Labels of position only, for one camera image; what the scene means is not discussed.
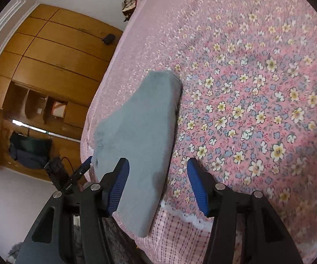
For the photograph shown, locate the grey sweatpants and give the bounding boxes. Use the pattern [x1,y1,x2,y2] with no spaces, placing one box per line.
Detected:
[92,71,182,238]

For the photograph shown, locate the dark bag on desk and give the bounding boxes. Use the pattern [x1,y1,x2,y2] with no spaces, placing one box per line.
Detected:
[9,131,52,169]

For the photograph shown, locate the orange wooden wardrobe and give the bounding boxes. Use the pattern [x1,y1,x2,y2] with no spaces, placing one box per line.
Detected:
[0,4,122,179]

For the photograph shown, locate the clothes pile on nightstand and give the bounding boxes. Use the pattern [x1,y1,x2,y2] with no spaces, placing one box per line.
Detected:
[122,0,138,22]

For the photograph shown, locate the pink floral bedspread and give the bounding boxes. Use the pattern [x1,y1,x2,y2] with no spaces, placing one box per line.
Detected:
[81,0,317,263]

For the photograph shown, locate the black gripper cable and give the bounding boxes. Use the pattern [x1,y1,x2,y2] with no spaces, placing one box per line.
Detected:
[60,156,76,174]

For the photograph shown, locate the small black wall device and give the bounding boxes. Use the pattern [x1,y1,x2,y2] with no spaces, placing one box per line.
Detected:
[102,33,116,45]

